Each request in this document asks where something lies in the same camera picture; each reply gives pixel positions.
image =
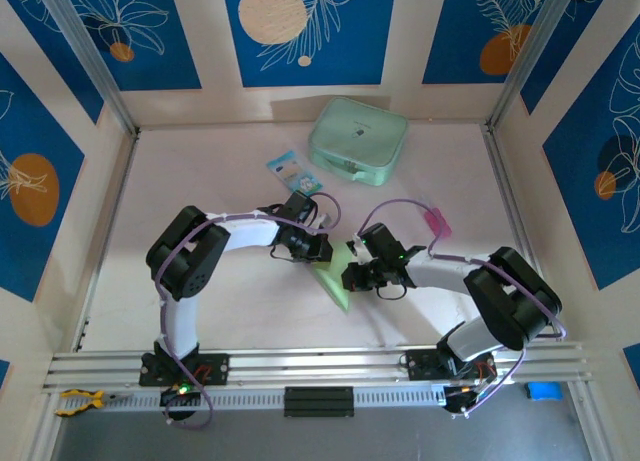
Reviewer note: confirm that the black rail bracket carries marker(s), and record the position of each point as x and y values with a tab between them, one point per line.
319	402

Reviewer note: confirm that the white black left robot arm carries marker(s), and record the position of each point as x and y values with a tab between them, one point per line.
250	233

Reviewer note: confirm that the light green paper sheet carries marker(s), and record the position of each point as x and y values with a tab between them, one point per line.
336	286

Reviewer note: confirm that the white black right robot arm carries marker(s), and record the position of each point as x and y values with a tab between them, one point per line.
440	277

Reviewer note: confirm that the mint green zip pouch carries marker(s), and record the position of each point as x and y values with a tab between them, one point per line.
357	136

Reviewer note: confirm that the aluminium table side rail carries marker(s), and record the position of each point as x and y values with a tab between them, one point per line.
118	206
504	181

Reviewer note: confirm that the blue sponge block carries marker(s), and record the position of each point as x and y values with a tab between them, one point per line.
542	391

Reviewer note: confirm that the blue white snack packet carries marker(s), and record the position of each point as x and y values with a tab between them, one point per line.
295	176

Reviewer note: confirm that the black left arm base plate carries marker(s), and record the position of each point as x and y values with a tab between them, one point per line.
220	366

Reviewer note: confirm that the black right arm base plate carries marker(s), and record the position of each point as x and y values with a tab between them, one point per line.
420	366

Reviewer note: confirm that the aluminium corner post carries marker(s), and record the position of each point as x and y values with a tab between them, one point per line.
89	56
532	56

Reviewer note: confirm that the pink and clear plastic case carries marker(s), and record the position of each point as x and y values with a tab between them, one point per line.
439	224

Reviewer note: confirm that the small black controller box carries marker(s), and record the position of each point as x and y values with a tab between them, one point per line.
175	398
457	405

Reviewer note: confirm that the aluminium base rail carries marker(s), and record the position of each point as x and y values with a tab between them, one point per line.
320	363

